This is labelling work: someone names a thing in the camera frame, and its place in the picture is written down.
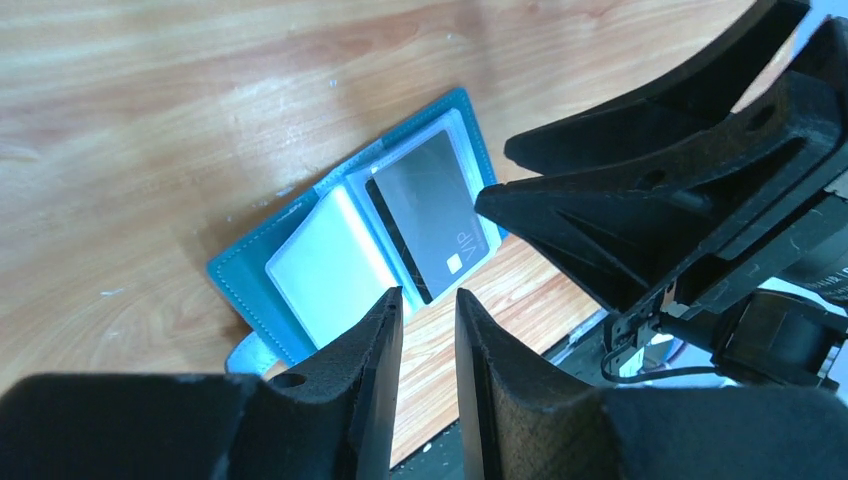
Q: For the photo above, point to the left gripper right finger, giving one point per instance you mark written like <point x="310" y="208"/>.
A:
<point x="738" y="432"/>

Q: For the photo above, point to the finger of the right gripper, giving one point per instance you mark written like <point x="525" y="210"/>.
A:
<point x="696" y="95"/>

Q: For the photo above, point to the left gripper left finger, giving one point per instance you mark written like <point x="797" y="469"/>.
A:
<point x="329" y="417"/>

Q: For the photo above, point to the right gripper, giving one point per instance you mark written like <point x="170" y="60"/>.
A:
<point x="733" y="226"/>

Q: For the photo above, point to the grey VIP credit card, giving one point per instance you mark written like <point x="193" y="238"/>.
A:
<point x="425" y="205"/>

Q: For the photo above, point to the teal leather card holder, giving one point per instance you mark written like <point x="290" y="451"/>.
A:
<point x="309" y="272"/>

